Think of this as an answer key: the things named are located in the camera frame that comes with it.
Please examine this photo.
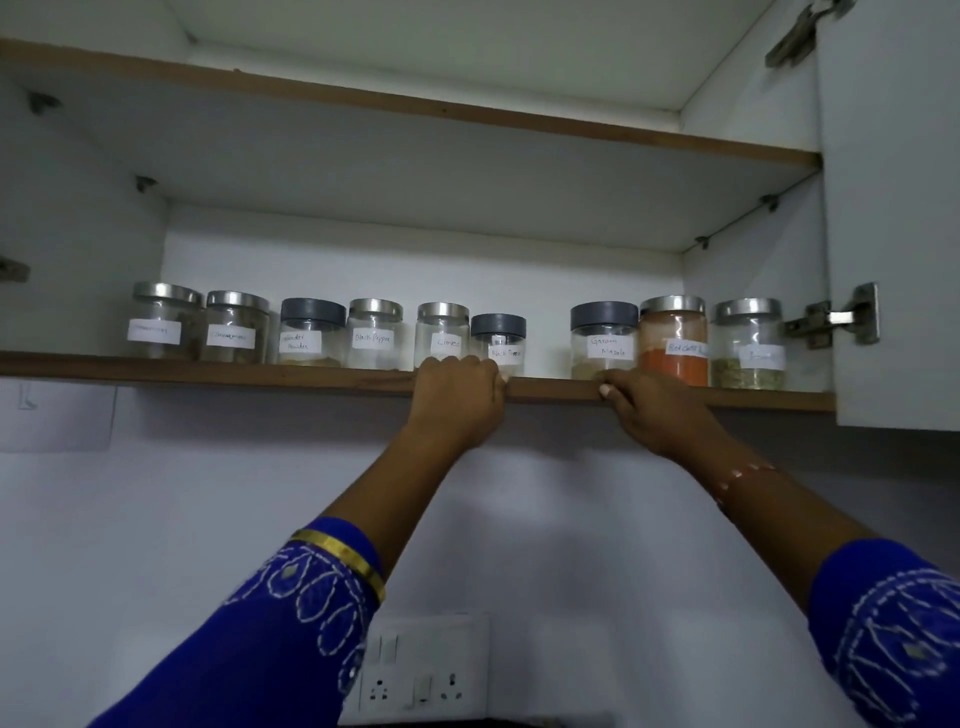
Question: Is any person's left hand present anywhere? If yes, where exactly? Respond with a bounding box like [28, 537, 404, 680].
[404, 354, 509, 453]

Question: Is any person's right hand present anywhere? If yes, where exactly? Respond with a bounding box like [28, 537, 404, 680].
[597, 367, 744, 472]

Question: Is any red chilli powder jar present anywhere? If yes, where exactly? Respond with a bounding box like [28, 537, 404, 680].
[638, 294, 711, 388]

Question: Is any cloves jar silver lid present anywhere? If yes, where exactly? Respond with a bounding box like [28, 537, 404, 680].
[413, 301, 472, 370]

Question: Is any black pepper jar grey lid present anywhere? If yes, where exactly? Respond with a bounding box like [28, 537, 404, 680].
[469, 313, 528, 379]

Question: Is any garam masala jar grey lid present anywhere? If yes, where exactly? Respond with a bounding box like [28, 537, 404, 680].
[569, 300, 641, 382]

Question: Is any green fennel jar silver lid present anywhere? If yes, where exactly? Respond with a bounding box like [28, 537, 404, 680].
[709, 297, 788, 391]

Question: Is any coriander powder jar grey lid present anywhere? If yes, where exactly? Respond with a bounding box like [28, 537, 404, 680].
[277, 297, 349, 369]

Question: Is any brown wooden wall cabinet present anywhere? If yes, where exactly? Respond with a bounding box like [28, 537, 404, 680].
[0, 0, 960, 434]

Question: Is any brown wooden cabinet door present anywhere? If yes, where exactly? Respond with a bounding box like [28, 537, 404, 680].
[815, 0, 960, 434]

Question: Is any person's left forearm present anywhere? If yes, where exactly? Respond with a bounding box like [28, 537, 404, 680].
[318, 423, 470, 579]

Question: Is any person's right forearm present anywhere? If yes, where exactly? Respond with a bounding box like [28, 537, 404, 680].
[704, 442, 879, 616]

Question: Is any gold bangle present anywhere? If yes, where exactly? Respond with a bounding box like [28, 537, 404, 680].
[288, 528, 388, 605]

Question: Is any white shelf with wooden edge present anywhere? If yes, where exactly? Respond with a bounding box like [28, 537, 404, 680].
[0, 37, 823, 254]

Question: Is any pink beaded bracelet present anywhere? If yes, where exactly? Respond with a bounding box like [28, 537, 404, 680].
[712, 462, 779, 505]

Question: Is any white wall socket plate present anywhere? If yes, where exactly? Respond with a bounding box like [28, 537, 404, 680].
[356, 614, 492, 726]

